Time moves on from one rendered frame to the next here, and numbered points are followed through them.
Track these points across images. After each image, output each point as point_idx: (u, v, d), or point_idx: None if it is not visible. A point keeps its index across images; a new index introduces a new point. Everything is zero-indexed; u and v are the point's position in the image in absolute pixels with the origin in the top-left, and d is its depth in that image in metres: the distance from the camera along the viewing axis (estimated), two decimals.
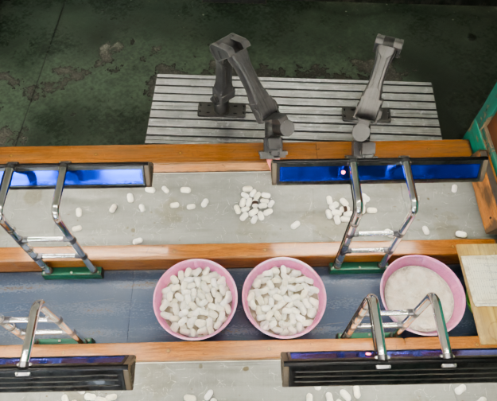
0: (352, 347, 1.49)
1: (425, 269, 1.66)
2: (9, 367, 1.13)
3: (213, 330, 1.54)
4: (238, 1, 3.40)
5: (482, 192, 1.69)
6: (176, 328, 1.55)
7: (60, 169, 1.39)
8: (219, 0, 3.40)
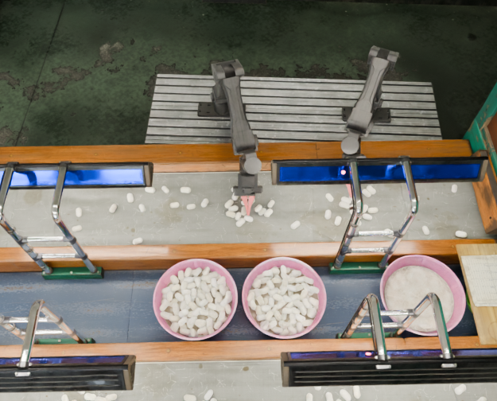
0: (352, 347, 1.49)
1: (425, 269, 1.66)
2: (9, 367, 1.13)
3: (213, 330, 1.54)
4: (238, 1, 3.40)
5: (482, 192, 1.69)
6: (176, 328, 1.55)
7: (60, 169, 1.39)
8: (219, 0, 3.40)
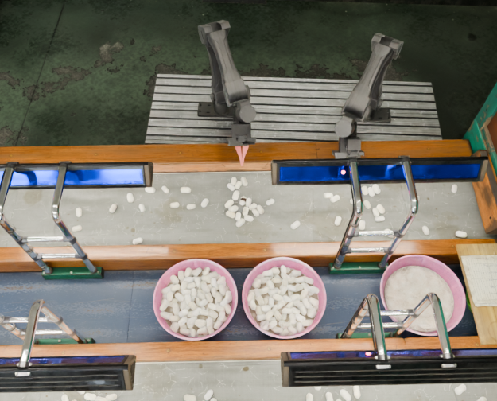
0: (352, 347, 1.49)
1: (425, 269, 1.66)
2: (9, 367, 1.13)
3: (213, 330, 1.54)
4: (238, 1, 3.40)
5: (482, 192, 1.69)
6: (176, 328, 1.55)
7: (60, 169, 1.39)
8: (219, 0, 3.40)
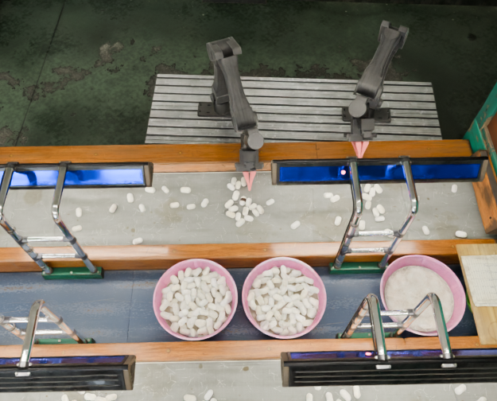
0: (352, 347, 1.49)
1: (425, 269, 1.66)
2: (9, 367, 1.13)
3: (213, 330, 1.54)
4: (238, 1, 3.40)
5: (482, 192, 1.69)
6: (176, 328, 1.55)
7: (60, 169, 1.39)
8: (219, 0, 3.40)
